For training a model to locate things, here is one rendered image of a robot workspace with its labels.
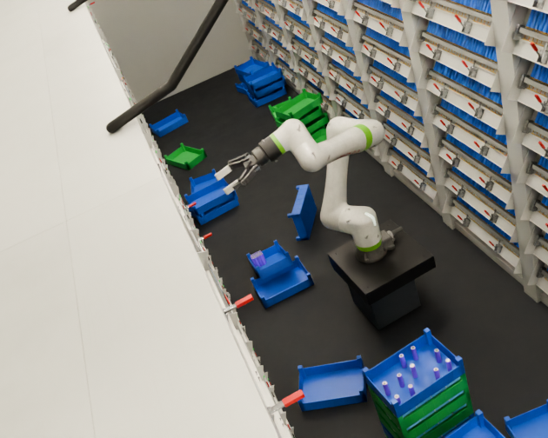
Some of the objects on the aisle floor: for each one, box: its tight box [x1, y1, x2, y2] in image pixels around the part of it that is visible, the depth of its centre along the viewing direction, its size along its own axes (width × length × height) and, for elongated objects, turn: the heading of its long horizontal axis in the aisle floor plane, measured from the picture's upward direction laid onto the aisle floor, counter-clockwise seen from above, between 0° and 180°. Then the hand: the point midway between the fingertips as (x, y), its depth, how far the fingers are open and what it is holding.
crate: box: [287, 184, 317, 241], centre depth 391 cm, size 8×30×20 cm, turn 10°
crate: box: [251, 256, 314, 309], centre depth 356 cm, size 30×20×8 cm
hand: (223, 182), depth 255 cm, fingers open, 13 cm apart
